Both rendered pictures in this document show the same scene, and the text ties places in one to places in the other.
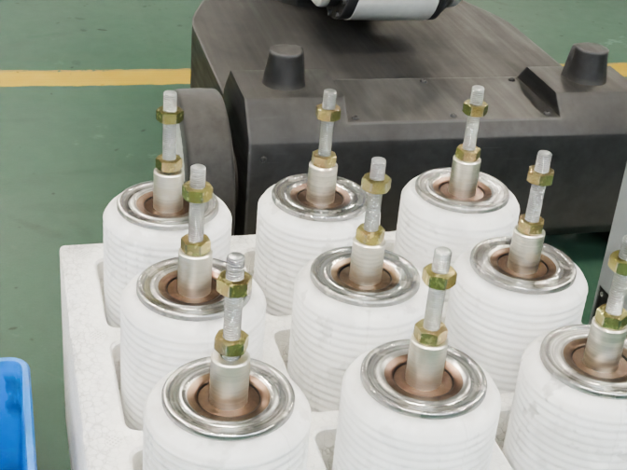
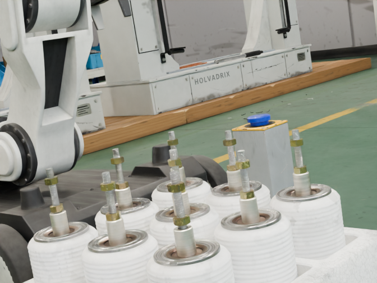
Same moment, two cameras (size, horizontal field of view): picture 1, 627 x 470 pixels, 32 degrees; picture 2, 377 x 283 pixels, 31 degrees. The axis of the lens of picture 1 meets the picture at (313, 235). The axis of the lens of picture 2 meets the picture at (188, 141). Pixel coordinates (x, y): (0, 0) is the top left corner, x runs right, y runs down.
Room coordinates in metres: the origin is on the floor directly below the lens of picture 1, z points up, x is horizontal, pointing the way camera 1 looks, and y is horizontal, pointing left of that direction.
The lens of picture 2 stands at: (-0.14, 0.36, 0.50)
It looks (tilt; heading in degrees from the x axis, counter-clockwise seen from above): 9 degrees down; 332
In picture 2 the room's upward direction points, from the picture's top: 9 degrees counter-clockwise
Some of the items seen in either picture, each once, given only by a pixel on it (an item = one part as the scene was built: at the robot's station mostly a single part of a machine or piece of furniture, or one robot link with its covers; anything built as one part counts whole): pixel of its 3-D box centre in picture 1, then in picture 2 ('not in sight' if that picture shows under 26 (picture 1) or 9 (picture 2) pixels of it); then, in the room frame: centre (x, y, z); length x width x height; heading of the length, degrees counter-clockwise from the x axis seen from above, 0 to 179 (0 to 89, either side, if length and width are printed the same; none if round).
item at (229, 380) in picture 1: (229, 379); (185, 241); (0.51, 0.04, 0.26); 0.02 x 0.02 x 0.03
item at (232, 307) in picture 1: (232, 315); (179, 204); (0.51, 0.04, 0.31); 0.01 x 0.01 x 0.08
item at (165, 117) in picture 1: (170, 115); (51, 180); (0.73, 0.11, 0.32); 0.02 x 0.02 x 0.01; 8
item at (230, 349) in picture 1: (231, 341); (181, 219); (0.51, 0.04, 0.29); 0.02 x 0.02 x 0.01; 20
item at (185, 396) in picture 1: (228, 397); (187, 252); (0.51, 0.04, 0.25); 0.08 x 0.08 x 0.01
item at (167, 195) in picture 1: (168, 189); (59, 223); (0.73, 0.11, 0.26); 0.02 x 0.02 x 0.03
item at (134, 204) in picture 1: (168, 205); (61, 232); (0.73, 0.11, 0.25); 0.08 x 0.08 x 0.01
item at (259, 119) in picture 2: not in sight; (259, 121); (0.81, -0.29, 0.32); 0.04 x 0.04 x 0.02
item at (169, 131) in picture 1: (169, 141); (54, 195); (0.73, 0.11, 0.30); 0.01 x 0.01 x 0.08
